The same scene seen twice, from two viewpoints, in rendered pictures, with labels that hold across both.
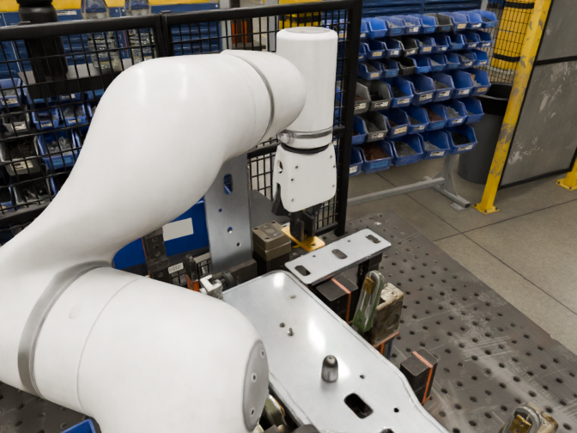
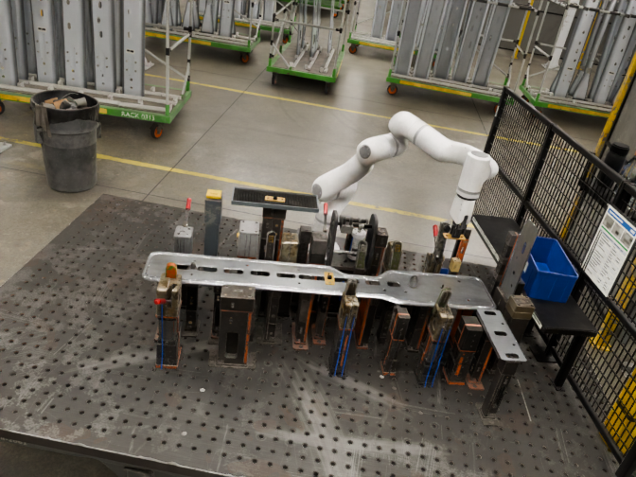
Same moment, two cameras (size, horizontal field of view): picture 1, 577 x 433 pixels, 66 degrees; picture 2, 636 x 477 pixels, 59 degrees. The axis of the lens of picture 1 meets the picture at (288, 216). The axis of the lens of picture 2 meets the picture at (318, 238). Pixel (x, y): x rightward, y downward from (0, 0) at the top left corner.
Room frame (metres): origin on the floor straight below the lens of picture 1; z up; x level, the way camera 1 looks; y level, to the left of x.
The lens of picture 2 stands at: (1.05, -1.95, 2.24)
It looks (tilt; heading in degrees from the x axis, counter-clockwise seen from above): 30 degrees down; 117
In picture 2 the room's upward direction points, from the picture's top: 9 degrees clockwise
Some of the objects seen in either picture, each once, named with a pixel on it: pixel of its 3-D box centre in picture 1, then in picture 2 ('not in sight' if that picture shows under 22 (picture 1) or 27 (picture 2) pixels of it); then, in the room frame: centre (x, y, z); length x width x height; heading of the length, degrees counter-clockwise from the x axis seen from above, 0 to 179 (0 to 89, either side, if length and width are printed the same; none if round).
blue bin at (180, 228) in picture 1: (167, 216); (542, 267); (0.97, 0.31, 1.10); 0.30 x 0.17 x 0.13; 117
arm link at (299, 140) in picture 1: (303, 132); (468, 190); (0.65, -0.02, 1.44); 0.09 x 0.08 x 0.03; 125
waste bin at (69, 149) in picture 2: not in sight; (68, 142); (-2.69, 0.78, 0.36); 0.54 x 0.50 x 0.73; 114
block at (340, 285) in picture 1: (333, 329); (462, 350); (0.83, -0.12, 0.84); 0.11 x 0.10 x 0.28; 125
